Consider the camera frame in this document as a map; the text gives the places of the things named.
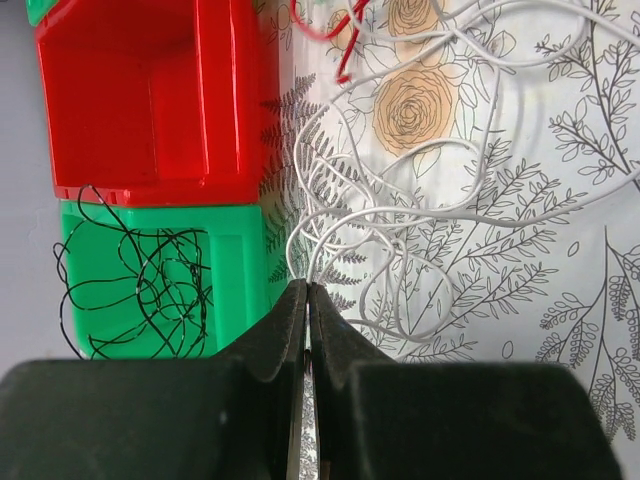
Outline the white wire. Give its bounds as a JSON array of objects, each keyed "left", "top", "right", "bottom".
[{"left": 285, "top": 0, "right": 640, "bottom": 344}]

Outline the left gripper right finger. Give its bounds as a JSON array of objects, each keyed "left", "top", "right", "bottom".
[{"left": 308, "top": 284, "right": 620, "bottom": 479}]

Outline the black wire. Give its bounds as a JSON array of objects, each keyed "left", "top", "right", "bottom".
[{"left": 52, "top": 184, "right": 214, "bottom": 360}]

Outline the red bin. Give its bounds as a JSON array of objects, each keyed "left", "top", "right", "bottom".
[{"left": 35, "top": 1, "right": 262, "bottom": 207}]

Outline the left green bin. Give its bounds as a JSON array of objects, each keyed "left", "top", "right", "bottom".
[{"left": 27, "top": 1, "right": 278, "bottom": 359}]

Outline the wire bundle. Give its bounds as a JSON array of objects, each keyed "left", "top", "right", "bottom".
[{"left": 290, "top": 0, "right": 373, "bottom": 84}]

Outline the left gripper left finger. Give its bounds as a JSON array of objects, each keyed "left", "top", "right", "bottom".
[{"left": 1, "top": 280, "right": 306, "bottom": 479}]

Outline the floral table mat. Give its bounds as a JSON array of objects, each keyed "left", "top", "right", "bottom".
[{"left": 255, "top": 1, "right": 639, "bottom": 479}]

